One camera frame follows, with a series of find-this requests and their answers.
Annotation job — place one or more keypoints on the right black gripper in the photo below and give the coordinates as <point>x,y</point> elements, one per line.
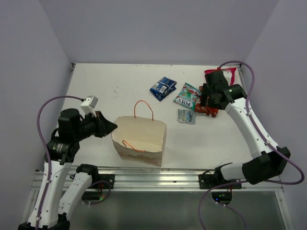
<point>206,92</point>

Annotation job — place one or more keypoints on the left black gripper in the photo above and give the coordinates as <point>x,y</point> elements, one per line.
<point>104,126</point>

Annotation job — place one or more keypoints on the orange Doritos chip bag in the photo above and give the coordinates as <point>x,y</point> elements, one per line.
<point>213,112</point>

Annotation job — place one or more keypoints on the pink snack bag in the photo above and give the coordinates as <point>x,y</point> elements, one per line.
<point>229,74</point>

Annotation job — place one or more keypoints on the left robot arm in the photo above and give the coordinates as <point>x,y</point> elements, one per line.
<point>53,207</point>

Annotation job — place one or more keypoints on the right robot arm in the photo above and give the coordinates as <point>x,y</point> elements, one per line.
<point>268,159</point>

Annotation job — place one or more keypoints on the green Fox's candy bag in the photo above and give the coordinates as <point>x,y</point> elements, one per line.
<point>188,96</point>

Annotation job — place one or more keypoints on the small silver snack packet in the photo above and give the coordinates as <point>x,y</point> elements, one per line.
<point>186,117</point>

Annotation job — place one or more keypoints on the blue snack packet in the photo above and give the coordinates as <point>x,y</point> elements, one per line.
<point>163,88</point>

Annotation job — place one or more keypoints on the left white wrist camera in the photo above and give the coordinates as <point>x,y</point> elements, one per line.
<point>88,105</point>

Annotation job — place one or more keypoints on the aluminium mounting rail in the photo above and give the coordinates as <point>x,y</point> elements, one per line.
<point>156,179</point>

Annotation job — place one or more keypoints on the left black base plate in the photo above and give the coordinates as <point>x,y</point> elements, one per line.
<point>103,181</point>

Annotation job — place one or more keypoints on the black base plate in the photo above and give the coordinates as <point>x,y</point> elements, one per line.
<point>103,181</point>
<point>210,179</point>

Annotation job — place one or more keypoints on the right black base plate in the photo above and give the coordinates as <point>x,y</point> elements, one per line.
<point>210,179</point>

